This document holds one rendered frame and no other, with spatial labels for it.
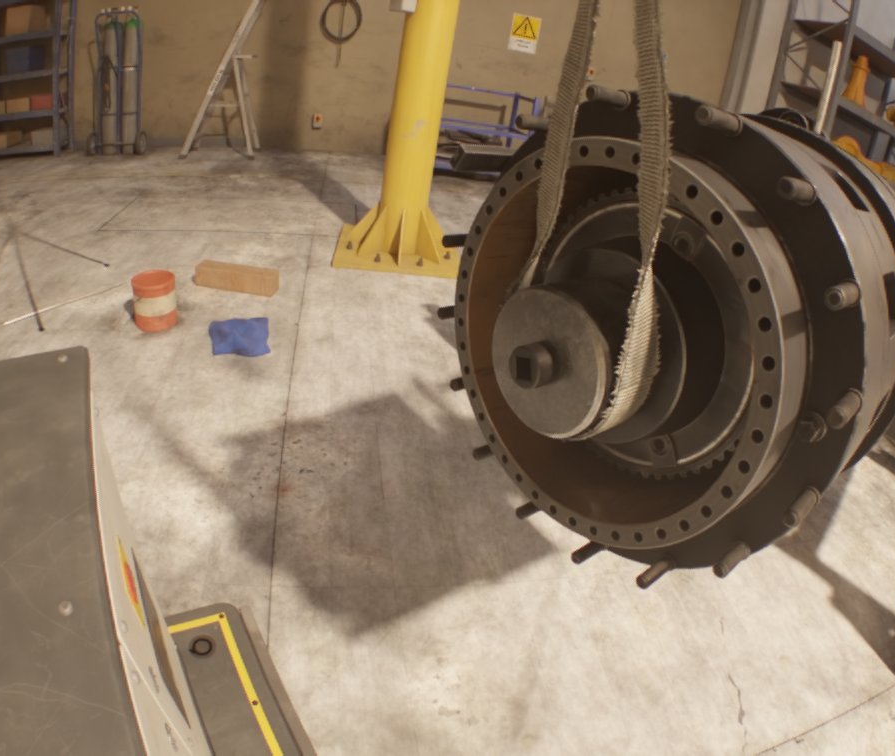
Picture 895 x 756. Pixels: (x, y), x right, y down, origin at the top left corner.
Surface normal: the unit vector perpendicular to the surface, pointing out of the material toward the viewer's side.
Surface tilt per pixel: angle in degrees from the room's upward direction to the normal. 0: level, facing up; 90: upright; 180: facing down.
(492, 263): 96
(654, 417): 90
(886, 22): 90
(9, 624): 0
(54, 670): 0
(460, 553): 0
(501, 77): 90
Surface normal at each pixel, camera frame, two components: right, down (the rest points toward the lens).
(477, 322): 0.60, 0.22
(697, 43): 0.16, 0.54
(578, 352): -0.80, 0.21
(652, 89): -0.98, 0.15
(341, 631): 0.15, -0.84
